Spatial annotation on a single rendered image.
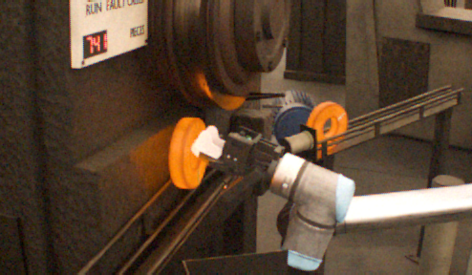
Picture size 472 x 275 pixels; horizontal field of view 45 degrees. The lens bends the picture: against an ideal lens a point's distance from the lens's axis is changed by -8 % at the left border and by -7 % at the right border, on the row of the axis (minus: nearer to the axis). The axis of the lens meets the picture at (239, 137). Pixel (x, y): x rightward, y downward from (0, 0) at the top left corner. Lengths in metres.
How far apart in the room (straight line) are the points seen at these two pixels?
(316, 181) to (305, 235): 0.11
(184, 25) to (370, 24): 2.95
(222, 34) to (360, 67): 2.99
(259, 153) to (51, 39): 0.49
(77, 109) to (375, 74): 3.20
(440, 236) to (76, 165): 1.37
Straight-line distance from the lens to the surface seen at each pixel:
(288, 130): 3.62
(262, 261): 1.18
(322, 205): 1.25
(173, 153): 1.29
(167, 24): 1.28
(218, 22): 1.29
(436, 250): 2.19
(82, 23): 1.11
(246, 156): 1.27
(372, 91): 4.21
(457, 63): 4.01
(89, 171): 1.16
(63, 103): 1.15
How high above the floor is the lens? 1.29
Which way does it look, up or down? 18 degrees down
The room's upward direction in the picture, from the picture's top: 1 degrees clockwise
